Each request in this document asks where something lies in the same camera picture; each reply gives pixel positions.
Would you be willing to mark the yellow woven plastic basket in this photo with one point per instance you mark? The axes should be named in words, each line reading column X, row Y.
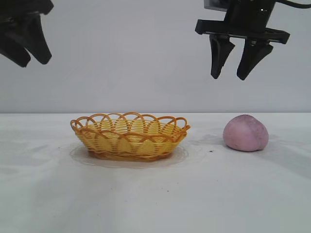
column 131, row 140

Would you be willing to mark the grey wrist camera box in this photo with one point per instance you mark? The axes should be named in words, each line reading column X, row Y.
column 215, row 4

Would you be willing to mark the pink peach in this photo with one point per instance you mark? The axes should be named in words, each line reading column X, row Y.
column 245, row 133

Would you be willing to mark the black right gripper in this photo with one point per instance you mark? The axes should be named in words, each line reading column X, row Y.
column 247, row 17

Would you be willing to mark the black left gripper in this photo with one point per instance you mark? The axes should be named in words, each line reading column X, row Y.
column 24, row 7

